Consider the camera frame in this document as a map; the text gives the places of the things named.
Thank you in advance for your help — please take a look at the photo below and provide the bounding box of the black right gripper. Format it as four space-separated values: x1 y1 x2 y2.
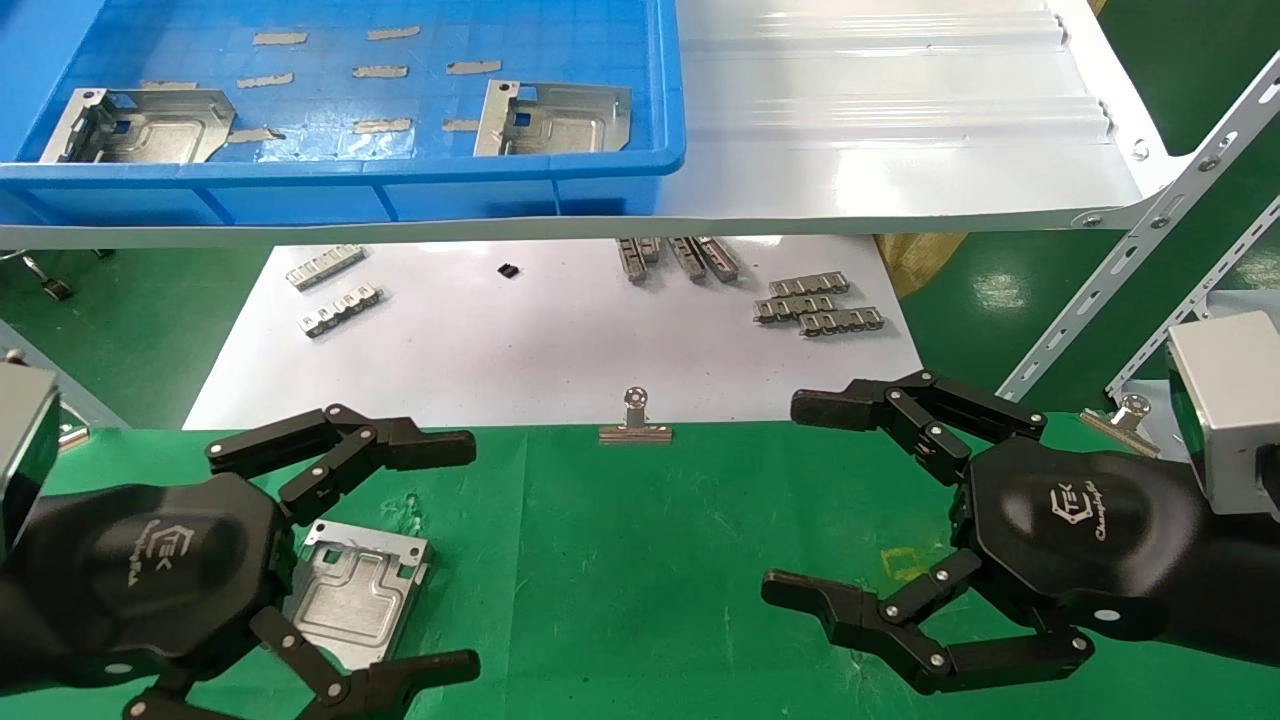
762 370 1216 696

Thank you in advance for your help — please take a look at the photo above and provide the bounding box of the white metal shelf board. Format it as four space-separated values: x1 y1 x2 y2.
0 0 1191 251

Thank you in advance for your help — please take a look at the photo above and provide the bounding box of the stamped metal plate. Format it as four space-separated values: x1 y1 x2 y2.
38 87 237 166
473 80 633 158
283 518 434 673

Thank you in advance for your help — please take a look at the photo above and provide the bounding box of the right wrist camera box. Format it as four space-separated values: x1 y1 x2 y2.
1165 310 1280 516

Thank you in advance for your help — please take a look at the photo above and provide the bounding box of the blue plastic bin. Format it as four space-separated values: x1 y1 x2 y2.
0 0 687 226

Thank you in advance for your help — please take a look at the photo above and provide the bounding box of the green table cloth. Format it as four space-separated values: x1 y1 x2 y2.
0 420 1280 720

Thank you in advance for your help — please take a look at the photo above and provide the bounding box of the chrome caster chair base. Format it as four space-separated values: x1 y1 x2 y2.
18 250 76 303

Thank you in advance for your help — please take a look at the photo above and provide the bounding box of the perforated white shelf post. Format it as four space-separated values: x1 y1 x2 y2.
1105 195 1280 396
997 50 1280 403

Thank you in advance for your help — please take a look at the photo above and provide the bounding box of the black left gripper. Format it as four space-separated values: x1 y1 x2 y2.
25 404 481 720

